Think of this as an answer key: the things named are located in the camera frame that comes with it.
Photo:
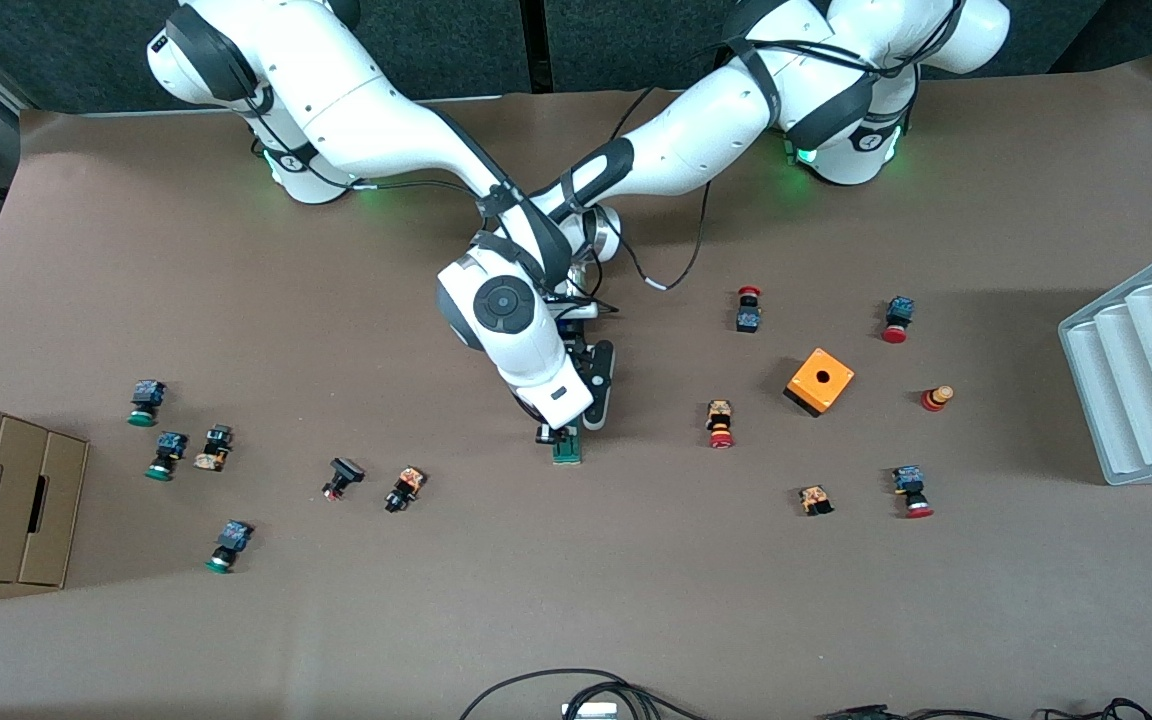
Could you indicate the green load switch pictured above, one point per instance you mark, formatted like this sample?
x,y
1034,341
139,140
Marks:
x,y
568,457

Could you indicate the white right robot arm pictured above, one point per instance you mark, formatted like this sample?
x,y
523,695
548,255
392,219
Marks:
x,y
366,110

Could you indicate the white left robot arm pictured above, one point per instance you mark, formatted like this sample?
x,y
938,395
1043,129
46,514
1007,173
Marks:
x,y
696,140

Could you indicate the brown paper table cover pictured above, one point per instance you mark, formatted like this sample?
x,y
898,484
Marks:
x,y
576,580

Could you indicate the black orange push button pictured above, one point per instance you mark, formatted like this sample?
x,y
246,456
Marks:
x,y
406,485

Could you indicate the red button orange block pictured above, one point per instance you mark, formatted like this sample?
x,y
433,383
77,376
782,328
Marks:
x,y
719,415

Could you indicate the red button black block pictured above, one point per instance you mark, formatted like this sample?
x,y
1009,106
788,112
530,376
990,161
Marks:
x,y
748,318

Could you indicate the black button red contact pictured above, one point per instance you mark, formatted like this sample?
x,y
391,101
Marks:
x,y
344,471

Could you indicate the orange black contact block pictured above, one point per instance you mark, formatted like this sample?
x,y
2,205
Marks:
x,y
815,498

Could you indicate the white plug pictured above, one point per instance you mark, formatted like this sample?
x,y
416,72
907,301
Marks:
x,y
588,711

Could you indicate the red button blue block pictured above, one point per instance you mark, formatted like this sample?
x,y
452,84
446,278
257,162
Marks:
x,y
908,482
900,310

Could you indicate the beige black contact block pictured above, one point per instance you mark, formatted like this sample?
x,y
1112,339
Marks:
x,y
215,447

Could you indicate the red yellow button head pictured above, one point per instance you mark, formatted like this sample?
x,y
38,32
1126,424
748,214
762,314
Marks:
x,y
934,399

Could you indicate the brown cardboard divider box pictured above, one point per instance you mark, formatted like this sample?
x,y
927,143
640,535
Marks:
x,y
11,520

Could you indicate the grey ridged plastic tray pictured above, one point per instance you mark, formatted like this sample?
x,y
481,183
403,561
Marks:
x,y
1146,400

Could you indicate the orange push button enclosure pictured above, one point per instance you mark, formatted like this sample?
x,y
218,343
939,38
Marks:
x,y
806,385

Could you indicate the green push button switch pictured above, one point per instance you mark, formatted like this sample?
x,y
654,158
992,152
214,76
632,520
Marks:
x,y
232,538
169,447
147,395

